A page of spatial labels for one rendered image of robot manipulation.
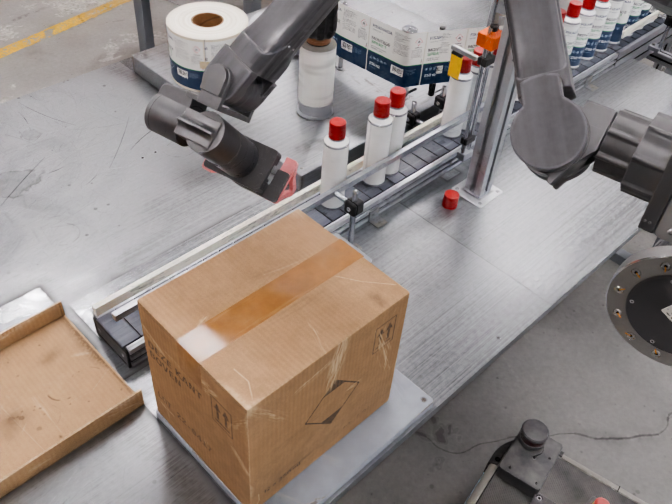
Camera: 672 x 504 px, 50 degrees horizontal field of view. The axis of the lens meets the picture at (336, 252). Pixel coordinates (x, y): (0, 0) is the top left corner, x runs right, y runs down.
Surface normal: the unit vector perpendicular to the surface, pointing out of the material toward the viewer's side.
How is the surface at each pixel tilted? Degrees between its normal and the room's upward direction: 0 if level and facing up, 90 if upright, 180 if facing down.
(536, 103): 51
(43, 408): 0
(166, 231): 0
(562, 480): 0
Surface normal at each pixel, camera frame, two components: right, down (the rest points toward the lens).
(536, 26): -0.36, -0.04
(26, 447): 0.07, -0.72
